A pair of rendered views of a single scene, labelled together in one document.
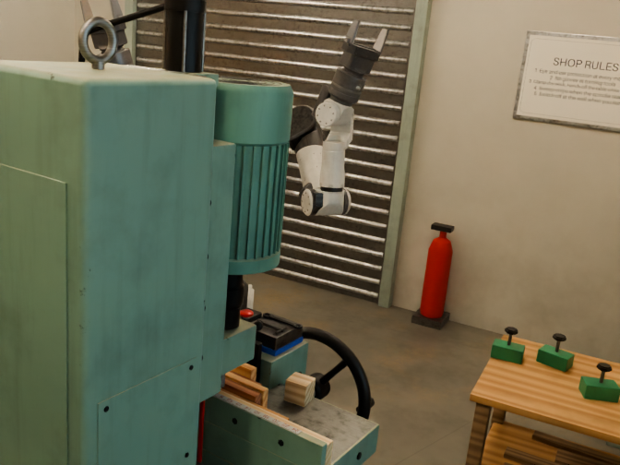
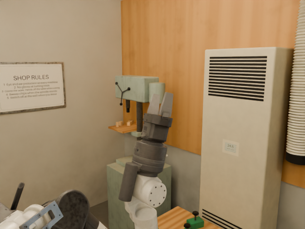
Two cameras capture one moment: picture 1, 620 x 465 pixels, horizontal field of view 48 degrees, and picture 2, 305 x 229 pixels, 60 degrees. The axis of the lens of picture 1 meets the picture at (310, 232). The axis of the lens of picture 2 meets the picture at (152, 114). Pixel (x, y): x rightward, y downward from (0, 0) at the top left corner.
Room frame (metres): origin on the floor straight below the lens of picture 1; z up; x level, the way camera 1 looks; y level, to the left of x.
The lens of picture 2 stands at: (1.70, 0.56, 1.71)
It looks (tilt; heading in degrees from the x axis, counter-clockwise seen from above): 11 degrees down; 292
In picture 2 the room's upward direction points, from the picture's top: straight up
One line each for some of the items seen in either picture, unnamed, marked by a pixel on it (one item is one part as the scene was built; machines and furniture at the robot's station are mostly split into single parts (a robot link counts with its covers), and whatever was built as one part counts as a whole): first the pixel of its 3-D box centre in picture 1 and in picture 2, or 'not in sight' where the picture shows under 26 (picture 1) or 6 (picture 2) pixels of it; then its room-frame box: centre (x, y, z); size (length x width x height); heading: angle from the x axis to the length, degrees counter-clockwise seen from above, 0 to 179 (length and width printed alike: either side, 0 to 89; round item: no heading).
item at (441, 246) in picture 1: (436, 274); not in sight; (3.89, -0.77, 0.30); 0.19 x 0.18 x 0.60; 155
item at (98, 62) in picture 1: (98, 42); not in sight; (0.91, 0.29, 1.55); 0.06 x 0.02 x 0.07; 148
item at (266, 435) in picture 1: (186, 396); not in sight; (1.15, 0.20, 0.93); 0.60 x 0.02 x 0.06; 58
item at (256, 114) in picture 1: (234, 173); not in sight; (1.16, 0.14, 1.35); 0.18 x 0.18 x 0.31
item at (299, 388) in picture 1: (299, 388); not in sight; (1.22, -0.01, 0.92); 0.05 x 0.04 x 0.04; 65
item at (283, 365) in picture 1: (262, 361); not in sight; (1.34, 0.07, 0.91); 0.15 x 0.14 x 0.09; 58
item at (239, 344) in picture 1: (215, 351); not in sight; (1.14, 0.15, 1.03); 0.14 x 0.07 x 0.09; 148
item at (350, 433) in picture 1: (235, 394); not in sight; (1.27, 0.12, 0.87); 0.61 x 0.30 x 0.06; 58
